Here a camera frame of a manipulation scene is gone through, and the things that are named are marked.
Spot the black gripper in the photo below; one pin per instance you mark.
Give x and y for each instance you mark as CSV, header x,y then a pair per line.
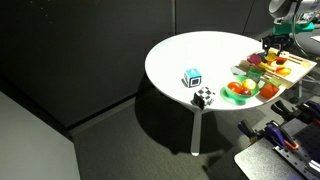
x,y
278,38

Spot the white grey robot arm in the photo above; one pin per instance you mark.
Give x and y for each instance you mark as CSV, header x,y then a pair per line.
x,y
281,8

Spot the wooden slatted tray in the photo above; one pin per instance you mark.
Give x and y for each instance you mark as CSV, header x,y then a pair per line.
x,y
300,68

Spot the small blue cube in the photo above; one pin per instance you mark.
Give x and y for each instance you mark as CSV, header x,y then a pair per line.
x,y
261,54

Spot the orange arch block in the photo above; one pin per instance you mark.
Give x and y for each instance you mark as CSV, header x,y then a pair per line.
x,y
282,59

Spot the dark brown toy piece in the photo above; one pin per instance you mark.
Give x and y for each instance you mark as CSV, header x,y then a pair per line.
x,y
279,62

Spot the pink cube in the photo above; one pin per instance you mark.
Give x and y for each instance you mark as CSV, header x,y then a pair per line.
x,y
254,59

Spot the orange toy fruit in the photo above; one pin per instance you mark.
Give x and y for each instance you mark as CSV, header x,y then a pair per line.
x,y
283,70

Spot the light green cube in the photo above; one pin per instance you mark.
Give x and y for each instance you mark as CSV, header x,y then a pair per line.
x,y
275,81

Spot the grey cube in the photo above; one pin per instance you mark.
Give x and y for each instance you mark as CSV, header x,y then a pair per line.
x,y
259,80

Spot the grey office chair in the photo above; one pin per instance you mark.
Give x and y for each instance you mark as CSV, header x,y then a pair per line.
x,y
311,45

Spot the orange cube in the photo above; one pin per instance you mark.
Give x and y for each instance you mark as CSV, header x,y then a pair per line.
x,y
268,91

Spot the dark red toy fruit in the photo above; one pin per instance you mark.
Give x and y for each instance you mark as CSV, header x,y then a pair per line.
x,y
245,92

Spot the red-orange toy fruit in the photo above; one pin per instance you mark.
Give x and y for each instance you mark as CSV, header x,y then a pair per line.
x,y
234,87

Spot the green plastic bowl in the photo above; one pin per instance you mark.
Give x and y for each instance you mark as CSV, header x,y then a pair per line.
x,y
238,98

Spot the purple black clamp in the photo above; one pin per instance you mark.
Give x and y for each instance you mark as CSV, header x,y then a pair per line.
x,y
311,108

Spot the black white checkerboard cube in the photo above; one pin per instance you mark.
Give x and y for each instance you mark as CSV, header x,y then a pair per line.
x,y
204,96

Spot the black blue clamp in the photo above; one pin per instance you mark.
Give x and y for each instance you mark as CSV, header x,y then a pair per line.
x,y
247,129

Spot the blue white marker cube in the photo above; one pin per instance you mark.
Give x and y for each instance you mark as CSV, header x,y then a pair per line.
x,y
192,77

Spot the purple clamp with orange trigger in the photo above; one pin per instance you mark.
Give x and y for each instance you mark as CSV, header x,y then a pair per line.
x,y
278,135

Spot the black perforated board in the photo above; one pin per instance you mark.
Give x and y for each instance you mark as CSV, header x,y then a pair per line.
x,y
305,146

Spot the black flat plate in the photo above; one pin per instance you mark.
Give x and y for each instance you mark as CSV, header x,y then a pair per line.
x,y
256,161

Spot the white table leg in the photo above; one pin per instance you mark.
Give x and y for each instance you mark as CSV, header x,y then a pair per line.
x,y
196,133

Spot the light grey panel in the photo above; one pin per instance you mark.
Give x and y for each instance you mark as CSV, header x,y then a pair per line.
x,y
30,146

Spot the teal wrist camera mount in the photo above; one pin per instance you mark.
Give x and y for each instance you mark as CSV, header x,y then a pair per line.
x,y
293,28

